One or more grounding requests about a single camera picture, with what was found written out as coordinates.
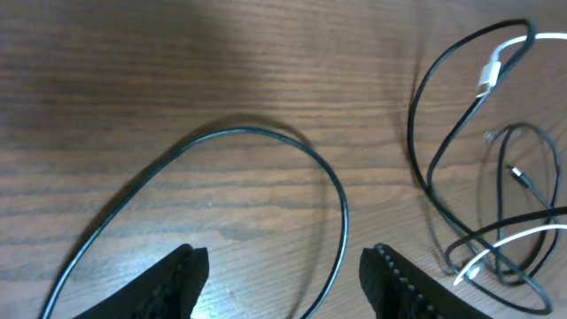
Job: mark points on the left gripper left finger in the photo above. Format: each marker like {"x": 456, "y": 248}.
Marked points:
{"x": 168, "y": 289}

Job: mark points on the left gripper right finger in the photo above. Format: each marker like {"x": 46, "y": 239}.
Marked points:
{"x": 397, "y": 289}

